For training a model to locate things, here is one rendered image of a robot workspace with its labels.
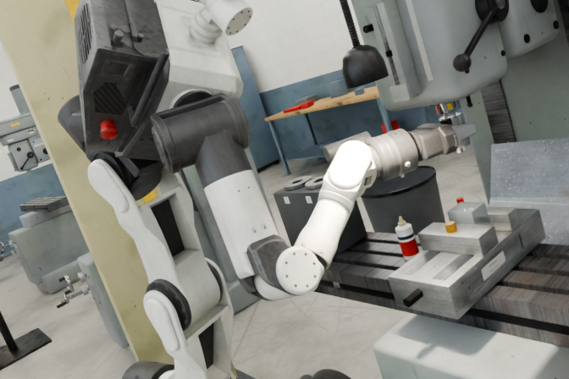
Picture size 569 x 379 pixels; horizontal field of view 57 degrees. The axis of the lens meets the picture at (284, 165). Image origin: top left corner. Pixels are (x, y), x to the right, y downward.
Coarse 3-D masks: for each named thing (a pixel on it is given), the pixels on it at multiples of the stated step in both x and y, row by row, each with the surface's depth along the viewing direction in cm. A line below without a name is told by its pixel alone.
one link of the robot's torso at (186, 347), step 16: (224, 288) 135; (144, 304) 127; (160, 304) 122; (224, 304) 137; (160, 320) 123; (176, 320) 122; (208, 320) 131; (224, 320) 134; (160, 336) 126; (176, 336) 123; (192, 336) 126; (208, 336) 136; (224, 336) 135; (176, 352) 126; (192, 352) 125; (208, 352) 138; (224, 352) 137; (176, 368) 136; (192, 368) 131; (208, 368) 141; (224, 368) 140
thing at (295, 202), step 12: (300, 180) 159; (312, 180) 152; (276, 192) 158; (288, 192) 153; (300, 192) 149; (312, 192) 144; (288, 204) 155; (300, 204) 150; (312, 204) 146; (288, 216) 157; (300, 216) 153; (360, 216) 151; (288, 228) 159; (300, 228) 155; (348, 228) 147; (360, 228) 150; (348, 240) 147; (336, 252) 146
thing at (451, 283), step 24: (504, 216) 107; (528, 216) 112; (504, 240) 105; (528, 240) 111; (408, 264) 108; (432, 264) 105; (456, 264) 101; (480, 264) 100; (504, 264) 105; (408, 288) 103; (432, 288) 98; (456, 288) 96; (480, 288) 100; (432, 312) 100; (456, 312) 95
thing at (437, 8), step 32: (352, 0) 102; (416, 0) 91; (448, 0) 90; (416, 32) 93; (448, 32) 90; (416, 64) 96; (448, 64) 91; (480, 64) 95; (384, 96) 104; (416, 96) 99; (448, 96) 94
